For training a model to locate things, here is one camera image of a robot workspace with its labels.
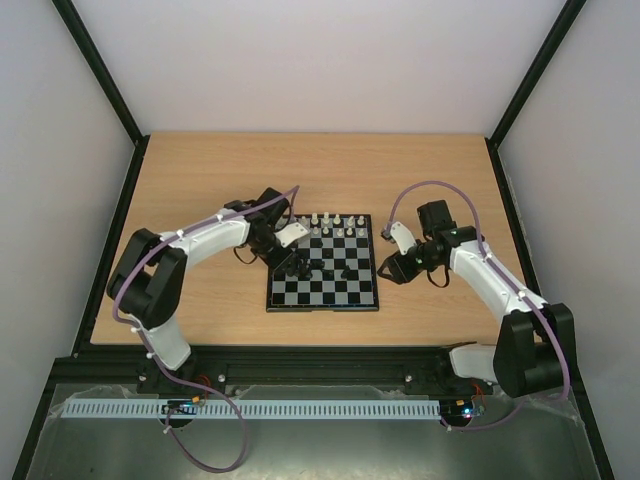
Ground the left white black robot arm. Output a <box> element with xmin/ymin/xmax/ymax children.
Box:
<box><xmin>106</xmin><ymin>186</ymin><xmax>311</xmax><ymax>371</ymax></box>

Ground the left black frame post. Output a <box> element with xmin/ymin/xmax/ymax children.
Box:
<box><xmin>51</xmin><ymin>0</ymin><xmax>149</xmax><ymax>146</ymax></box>

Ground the black white chess board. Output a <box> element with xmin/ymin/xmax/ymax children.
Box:
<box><xmin>266</xmin><ymin>213</ymin><xmax>379</xmax><ymax>313</ymax></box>

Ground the purple cable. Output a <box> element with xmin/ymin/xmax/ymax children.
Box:
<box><xmin>111</xmin><ymin>184</ymin><xmax>301</xmax><ymax>471</ymax></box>
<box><xmin>381</xmin><ymin>180</ymin><xmax>573</xmax><ymax>433</ymax></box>

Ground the right black frame post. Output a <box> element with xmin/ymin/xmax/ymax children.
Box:
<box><xmin>487</xmin><ymin>0</ymin><xmax>588</xmax><ymax>146</ymax></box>

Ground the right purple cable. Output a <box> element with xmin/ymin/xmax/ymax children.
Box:
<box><xmin>381</xmin><ymin>180</ymin><xmax>573</xmax><ymax>433</ymax></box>

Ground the light blue slotted cable duct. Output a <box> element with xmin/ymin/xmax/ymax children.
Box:
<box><xmin>61</xmin><ymin>399</ymin><xmax>441</xmax><ymax>420</ymax></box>

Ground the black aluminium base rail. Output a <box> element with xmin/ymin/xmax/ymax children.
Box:
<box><xmin>47</xmin><ymin>345</ymin><xmax>490</xmax><ymax>399</ymax></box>

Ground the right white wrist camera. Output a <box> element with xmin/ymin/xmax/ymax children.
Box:
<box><xmin>381</xmin><ymin>221</ymin><xmax>417</xmax><ymax>255</ymax></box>

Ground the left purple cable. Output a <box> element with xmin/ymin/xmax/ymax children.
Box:
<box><xmin>111</xmin><ymin>184</ymin><xmax>301</xmax><ymax>471</ymax></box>

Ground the black frame post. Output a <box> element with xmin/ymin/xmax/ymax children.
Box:
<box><xmin>487</xmin><ymin>0</ymin><xmax>588</xmax><ymax>146</ymax></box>
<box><xmin>51</xmin><ymin>0</ymin><xmax>149</xmax><ymax>146</ymax></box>

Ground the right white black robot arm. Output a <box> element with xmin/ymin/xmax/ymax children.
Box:
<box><xmin>378</xmin><ymin>200</ymin><xmax>575</xmax><ymax>398</ymax></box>

